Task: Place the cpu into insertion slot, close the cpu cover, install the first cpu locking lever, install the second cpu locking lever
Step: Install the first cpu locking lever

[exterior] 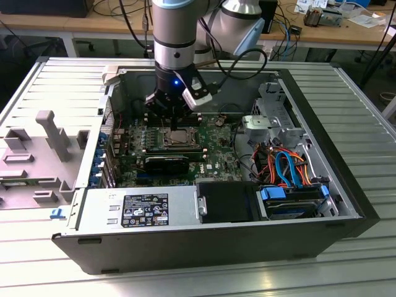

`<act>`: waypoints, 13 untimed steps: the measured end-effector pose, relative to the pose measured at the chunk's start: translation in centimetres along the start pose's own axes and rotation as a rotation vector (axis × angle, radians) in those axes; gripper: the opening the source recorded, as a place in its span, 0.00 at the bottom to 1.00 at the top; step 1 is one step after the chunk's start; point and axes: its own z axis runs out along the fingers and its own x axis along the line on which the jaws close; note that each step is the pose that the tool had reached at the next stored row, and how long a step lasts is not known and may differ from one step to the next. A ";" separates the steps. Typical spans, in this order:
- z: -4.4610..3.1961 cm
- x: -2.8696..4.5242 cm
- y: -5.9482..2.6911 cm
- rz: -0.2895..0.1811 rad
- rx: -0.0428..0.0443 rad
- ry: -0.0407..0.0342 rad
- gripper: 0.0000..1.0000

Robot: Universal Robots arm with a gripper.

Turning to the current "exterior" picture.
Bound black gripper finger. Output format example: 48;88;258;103
171;98;196;131
144;89;174;120

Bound silver topped CPU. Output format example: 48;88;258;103
169;129;193;145

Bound CPU socket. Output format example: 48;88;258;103
161;125;200;150

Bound blue slot retainer clips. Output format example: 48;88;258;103
88;132;109;188

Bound finned CPU cooler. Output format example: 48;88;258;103
303;6;324;28

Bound green motherboard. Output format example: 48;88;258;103
111;110;250;188

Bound black graphics card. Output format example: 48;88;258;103
143;153;190;174

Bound silver metal drive cage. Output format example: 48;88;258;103
241;80;310;149

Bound silver power supply unit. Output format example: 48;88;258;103
75;184;199;232

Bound black upright box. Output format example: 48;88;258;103
259;0;278;34

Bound hard disk in blue carrier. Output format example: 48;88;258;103
259;184;330;222

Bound black grey PC case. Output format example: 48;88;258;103
51;57;381;275

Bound grey plastic parts rack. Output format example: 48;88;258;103
0;110;91;212

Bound wooden desk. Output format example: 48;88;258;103
0;0;396;59

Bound large black equipment case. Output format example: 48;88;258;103
0;0;95;19

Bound green RAM stick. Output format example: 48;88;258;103
0;181;35;188

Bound grey metal device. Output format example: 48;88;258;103
321;7;344;27

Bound white papers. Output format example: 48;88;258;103
346;8;387;29

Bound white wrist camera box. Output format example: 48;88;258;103
181;69;213;111

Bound black wire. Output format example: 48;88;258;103
230;121;260;184

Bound black camera cable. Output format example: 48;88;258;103
212;48;269;95

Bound blue flat wire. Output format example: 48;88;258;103
274;150;306;190

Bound orange wire bundle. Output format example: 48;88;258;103
251;145;311;187

